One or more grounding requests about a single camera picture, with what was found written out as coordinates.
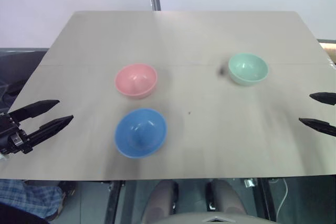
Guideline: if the silver metal bracket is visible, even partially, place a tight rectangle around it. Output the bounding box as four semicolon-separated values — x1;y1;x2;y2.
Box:
242;178;258;188

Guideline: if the blue plaid cloth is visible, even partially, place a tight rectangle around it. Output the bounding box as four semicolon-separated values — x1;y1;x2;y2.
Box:
0;179;64;219

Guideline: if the white cable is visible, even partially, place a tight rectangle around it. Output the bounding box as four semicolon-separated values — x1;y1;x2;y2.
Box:
271;178;289;209

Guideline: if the blue plastic bowl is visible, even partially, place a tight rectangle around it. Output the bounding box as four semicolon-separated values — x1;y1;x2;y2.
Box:
114;108;168;159

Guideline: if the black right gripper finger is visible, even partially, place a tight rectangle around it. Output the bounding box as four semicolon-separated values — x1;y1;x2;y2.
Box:
298;118;336;138
309;92;336;107

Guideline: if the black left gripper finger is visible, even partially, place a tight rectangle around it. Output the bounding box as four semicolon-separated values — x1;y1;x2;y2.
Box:
23;114;75;155
8;99;60;126

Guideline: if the green plastic bowl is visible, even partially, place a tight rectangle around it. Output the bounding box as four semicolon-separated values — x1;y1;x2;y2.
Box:
227;52;269;87

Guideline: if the pink plastic bowl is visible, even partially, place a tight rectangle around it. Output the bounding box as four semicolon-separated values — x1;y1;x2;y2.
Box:
114;63;158;100

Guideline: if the black table leg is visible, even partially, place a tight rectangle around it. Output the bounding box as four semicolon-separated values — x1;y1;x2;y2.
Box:
103;180;124;224
257;177;279;221

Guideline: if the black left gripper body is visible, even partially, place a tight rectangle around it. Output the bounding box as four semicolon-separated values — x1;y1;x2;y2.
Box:
0;112;30;156

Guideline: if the dark rounded grey shape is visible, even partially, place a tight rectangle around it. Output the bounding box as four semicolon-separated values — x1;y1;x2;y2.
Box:
205;178;248;215
145;180;180;218

